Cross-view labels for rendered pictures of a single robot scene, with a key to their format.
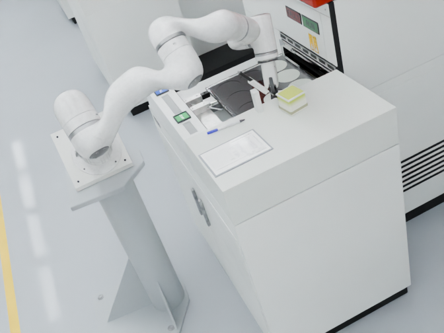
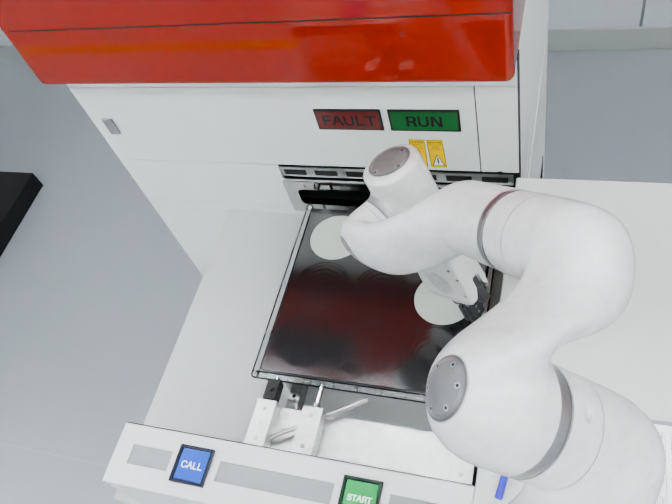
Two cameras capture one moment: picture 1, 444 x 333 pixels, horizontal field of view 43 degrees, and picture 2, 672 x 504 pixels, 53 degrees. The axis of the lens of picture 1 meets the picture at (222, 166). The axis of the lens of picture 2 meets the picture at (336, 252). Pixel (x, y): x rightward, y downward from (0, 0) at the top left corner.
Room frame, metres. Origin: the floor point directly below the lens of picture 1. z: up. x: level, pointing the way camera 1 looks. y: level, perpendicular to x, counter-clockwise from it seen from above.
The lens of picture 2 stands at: (1.54, 0.23, 1.89)
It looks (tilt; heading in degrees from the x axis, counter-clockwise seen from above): 53 degrees down; 314
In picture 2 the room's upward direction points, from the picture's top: 22 degrees counter-clockwise
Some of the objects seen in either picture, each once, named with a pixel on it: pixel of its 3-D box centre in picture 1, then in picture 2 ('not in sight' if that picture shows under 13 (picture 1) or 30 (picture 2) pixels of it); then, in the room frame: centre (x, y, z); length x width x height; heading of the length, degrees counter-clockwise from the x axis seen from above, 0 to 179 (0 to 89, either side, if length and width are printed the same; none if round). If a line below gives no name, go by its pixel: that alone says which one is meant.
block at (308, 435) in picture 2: (199, 108); (308, 433); (1.96, 0.01, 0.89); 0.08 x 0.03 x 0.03; 102
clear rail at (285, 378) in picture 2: (223, 106); (357, 388); (1.92, -0.08, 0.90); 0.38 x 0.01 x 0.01; 12
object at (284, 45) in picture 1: (307, 65); (395, 198); (2.02, -0.46, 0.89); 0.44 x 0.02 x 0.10; 12
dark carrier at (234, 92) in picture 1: (263, 86); (380, 292); (1.96, -0.26, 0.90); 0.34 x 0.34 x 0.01; 13
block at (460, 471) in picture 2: not in sight; (464, 460); (1.72, -0.04, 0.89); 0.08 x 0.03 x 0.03; 102
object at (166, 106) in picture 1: (176, 119); (289, 496); (1.95, 0.11, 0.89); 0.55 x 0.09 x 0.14; 12
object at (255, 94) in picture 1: (259, 92); not in sight; (1.70, -0.20, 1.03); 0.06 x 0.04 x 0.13; 102
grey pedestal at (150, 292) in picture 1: (117, 250); not in sight; (1.86, 0.54, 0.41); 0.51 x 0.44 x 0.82; 97
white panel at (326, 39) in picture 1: (284, 23); (293, 145); (2.20, -0.44, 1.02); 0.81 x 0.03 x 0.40; 12
